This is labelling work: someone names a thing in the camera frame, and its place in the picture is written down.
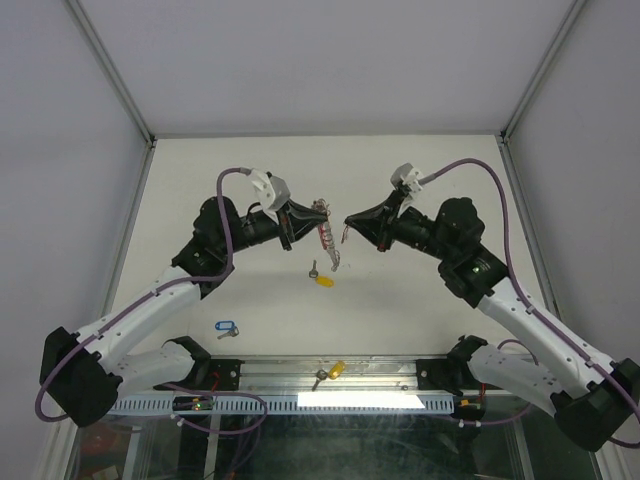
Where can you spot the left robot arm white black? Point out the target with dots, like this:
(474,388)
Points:
(88,371)

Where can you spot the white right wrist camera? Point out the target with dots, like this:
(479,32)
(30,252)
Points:
(407,179)

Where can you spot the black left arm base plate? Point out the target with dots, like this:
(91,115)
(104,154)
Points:
(218,374)

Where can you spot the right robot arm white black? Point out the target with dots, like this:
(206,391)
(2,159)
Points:
(587,393)

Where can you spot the blue tag key on table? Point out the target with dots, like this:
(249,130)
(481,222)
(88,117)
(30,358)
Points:
(226,329)

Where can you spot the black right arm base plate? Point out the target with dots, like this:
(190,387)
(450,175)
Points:
(445,374)

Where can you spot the white slotted cable duct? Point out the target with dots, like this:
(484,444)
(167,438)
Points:
(305,403)

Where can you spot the aluminium frame post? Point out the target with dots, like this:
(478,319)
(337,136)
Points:
(96,45)
(544,67)

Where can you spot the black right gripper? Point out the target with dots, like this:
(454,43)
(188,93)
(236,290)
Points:
(376,223)

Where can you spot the right aluminium frame post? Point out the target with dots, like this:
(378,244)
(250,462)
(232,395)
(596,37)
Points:
(544,67)

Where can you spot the red tag key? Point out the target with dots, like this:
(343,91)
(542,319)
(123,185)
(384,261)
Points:
(345,233)

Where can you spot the yellow tag key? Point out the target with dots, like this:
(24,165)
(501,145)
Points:
(332,374)
(319,279)

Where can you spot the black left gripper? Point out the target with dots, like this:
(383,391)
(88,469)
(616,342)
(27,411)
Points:
(304,220)

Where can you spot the aluminium mounting rail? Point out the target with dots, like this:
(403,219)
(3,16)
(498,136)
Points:
(280,375)

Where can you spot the left aluminium frame post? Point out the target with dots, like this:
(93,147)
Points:
(96,45)

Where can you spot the metal keyring holder red handle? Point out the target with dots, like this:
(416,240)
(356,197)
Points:
(326,234)

